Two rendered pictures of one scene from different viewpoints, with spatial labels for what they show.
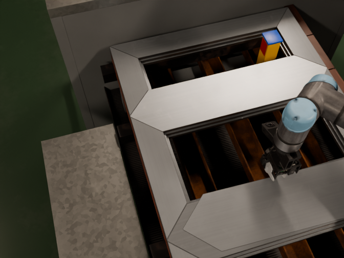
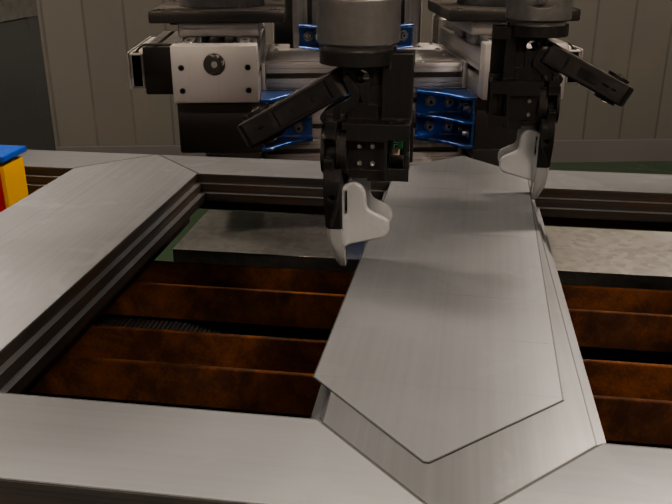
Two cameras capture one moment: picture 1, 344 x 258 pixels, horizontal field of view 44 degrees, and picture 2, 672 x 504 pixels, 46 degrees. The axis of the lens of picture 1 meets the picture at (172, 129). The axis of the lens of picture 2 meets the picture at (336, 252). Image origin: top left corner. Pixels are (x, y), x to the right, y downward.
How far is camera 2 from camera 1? 99 cm
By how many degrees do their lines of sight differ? 59
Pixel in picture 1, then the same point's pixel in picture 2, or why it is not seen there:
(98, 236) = not seen: outside the picture
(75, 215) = not seen: outside the picture
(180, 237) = (458, 480)
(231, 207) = (407, 340)
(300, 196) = (445, 246)
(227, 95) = (36, 252)
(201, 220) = (418, 407)
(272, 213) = (470, 288)
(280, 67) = (78, 184)
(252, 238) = (538, 335)
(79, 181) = not seen: outside the picture
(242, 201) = (400, 317)
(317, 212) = (502, 240)
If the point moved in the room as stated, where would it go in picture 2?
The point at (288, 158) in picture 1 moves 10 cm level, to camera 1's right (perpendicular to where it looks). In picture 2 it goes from (409, 55) to (443, 42)
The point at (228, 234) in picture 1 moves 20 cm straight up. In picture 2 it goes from (503, 371) to (527, 105)
